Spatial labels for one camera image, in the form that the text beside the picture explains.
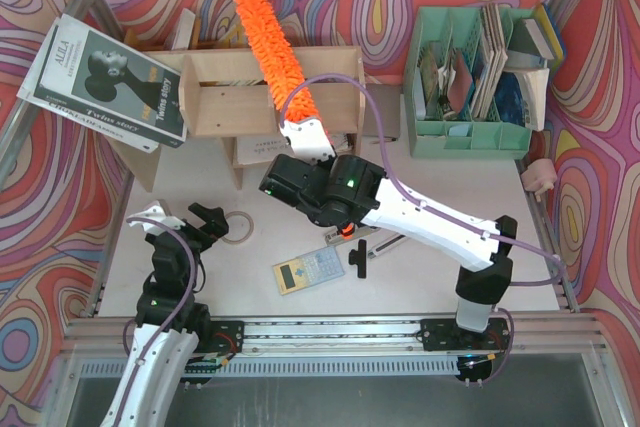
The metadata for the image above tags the orange microfiber duster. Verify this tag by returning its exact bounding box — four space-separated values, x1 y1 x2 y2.
233 0 356 241

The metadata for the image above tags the large black-cover book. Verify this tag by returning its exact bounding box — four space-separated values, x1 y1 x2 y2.
18 14 187 153

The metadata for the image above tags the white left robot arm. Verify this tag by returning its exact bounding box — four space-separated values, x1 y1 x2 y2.
101 201 240 426

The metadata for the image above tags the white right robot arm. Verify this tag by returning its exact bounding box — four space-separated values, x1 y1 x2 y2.
260 154 518 333

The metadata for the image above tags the wooden bookshelf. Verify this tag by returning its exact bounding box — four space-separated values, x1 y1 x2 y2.
176 48 366 188

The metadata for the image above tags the grey and black stapler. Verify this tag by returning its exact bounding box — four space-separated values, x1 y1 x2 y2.
324 226 379 246

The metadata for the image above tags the black plastic clip piece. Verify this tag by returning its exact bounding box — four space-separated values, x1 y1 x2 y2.
348 239 368 279

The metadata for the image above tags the gold scientific calculator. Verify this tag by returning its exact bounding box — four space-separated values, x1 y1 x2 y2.
273 246 345 295

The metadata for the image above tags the white paper booklet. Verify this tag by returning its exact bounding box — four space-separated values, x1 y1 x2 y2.
235 133 352 166

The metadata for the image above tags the black stapler remover tool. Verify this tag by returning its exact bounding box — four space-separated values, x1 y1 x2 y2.
367 234 407 259

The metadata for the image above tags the pencil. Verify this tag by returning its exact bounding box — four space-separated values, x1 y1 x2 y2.
370 137 398 145

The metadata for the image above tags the grey notebook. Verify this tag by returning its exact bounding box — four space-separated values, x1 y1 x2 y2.
363 83 401 139

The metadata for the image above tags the wooden book stand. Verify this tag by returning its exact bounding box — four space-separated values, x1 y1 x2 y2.
107 9 279 193

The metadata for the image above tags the green desk organizer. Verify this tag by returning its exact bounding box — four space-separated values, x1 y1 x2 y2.
403 6 532 160

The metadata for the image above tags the red brown booklet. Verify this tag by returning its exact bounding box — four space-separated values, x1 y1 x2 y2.
447 50 473 114

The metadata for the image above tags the pink plastic piggy toy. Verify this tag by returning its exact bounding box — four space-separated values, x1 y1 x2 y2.
521 158 557 198

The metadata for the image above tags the blue and yellow book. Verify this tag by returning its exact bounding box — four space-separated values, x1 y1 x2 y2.
509 3 566 65

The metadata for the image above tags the clear tape ring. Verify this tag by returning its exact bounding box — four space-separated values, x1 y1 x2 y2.
221 210 255 246

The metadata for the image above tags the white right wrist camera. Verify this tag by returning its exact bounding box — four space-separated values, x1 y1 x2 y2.
280 117 336 165

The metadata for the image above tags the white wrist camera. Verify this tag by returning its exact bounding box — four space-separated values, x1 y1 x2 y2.
125 200 185 235
280 117 336 165

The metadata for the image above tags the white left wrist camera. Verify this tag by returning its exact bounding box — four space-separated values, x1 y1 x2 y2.
125 200 185 235

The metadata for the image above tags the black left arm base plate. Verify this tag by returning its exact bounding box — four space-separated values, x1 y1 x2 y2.
179 320 245 390

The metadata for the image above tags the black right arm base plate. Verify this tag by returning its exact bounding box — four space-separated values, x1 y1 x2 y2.
418 314 514 391

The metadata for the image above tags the aluminium front rail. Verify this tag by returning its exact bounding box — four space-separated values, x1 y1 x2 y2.
61 310 610 357

